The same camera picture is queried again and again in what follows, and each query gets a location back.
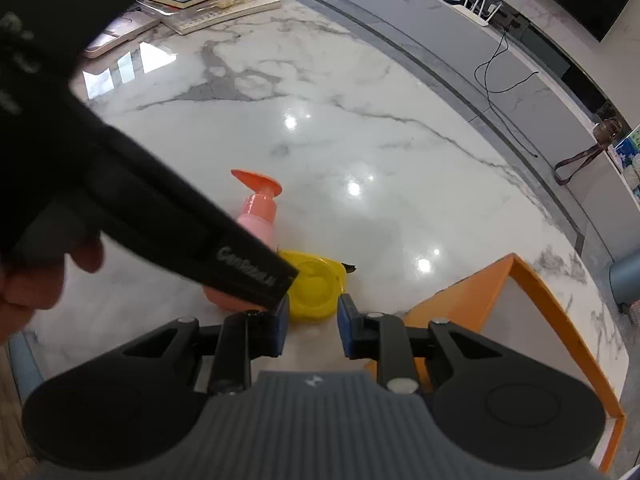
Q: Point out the yellow tape measure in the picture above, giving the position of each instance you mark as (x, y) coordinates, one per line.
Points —
(312, 285)

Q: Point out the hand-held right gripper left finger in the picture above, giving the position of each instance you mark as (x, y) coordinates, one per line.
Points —
(281, 322)

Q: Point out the person's left hand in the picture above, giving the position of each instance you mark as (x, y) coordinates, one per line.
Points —
(30, 292)

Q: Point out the pink flat case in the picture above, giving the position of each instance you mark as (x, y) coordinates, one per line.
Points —
(120, 35)

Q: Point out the blue and green carton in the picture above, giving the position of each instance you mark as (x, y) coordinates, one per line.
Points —
(629, 152)

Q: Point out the white router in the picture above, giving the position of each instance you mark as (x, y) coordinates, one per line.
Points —
(477, 7)

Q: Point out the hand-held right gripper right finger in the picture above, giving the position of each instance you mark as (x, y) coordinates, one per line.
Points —
(346, 327)

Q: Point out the white box with orange rim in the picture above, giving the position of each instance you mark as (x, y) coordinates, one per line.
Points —
(460, 300)

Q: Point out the clear plastic case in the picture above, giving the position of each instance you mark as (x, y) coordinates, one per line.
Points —
(220, 12)

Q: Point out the blue-grey trash can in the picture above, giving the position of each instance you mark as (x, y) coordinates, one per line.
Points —
(626, 280)

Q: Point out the pink bottle with orange pump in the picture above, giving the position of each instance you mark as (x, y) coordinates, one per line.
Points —
(257, 225)

